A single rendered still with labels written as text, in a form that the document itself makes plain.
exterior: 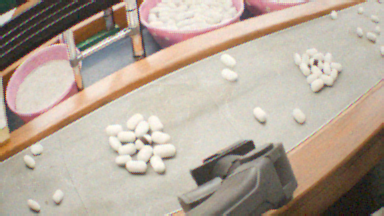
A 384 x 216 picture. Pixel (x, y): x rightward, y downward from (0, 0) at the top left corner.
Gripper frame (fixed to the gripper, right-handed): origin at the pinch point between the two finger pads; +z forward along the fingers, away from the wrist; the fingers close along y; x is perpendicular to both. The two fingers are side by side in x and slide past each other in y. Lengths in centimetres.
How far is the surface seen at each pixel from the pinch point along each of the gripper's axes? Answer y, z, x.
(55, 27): 16.8, -9.7, -31.4
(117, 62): 0.2, 39.7, -22.3
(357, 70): -45.1, 3.0, -0.4
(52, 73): 19, 38, -28
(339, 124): -25.6, -7.0, 4.6
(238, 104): -12.0, 9.3, -5.7
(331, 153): -19.3, -10.4, 7.5
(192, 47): -12.0, 20.5, -18.2
